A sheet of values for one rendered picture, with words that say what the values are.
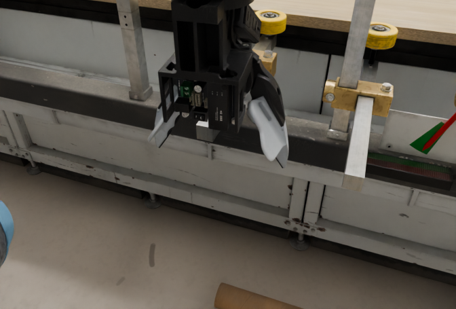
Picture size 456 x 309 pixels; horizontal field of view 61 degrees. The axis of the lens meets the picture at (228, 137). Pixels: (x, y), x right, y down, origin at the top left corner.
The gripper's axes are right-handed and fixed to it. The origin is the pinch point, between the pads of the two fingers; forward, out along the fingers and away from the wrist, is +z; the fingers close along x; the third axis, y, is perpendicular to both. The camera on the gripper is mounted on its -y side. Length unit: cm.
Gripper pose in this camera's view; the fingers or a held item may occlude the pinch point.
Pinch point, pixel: (221, 153)
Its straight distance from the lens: 46.0
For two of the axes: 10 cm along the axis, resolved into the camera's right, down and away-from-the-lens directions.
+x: 9.7, 1.5, -2.0
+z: 0.0, 8.0, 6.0
